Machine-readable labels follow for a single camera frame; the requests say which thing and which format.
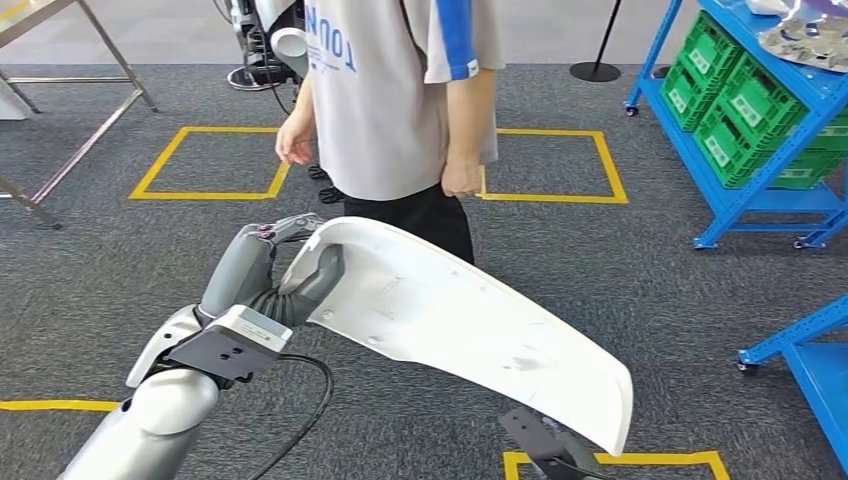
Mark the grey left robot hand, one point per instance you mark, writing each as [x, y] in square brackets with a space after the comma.
[238, 272]

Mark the white plastic car part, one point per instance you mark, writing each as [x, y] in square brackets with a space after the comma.
[464, 324]
[768, 5]

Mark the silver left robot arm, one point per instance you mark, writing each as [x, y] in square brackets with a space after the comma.
[152, 424]

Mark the yellow floor tape square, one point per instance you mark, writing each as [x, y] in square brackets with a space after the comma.
[662, 457]
[199, 195]
[60, 405]

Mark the white and black robot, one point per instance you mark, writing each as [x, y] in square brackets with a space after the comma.
[265, 60]

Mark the person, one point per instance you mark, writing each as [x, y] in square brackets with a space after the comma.
[371, 99]

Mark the stainless steel table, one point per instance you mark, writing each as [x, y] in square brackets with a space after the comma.
[40, 20]

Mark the green plastic crate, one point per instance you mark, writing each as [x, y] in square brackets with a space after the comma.
[709, 43]
[762, 99]
[686, 96]
[729, 152]

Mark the silver wheel hubcap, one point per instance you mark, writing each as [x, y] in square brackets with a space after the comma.
[808, 43]

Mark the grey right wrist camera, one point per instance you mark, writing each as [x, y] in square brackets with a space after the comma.
[530, 437]

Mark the black barrier post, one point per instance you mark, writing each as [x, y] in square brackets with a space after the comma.
[595, 69]

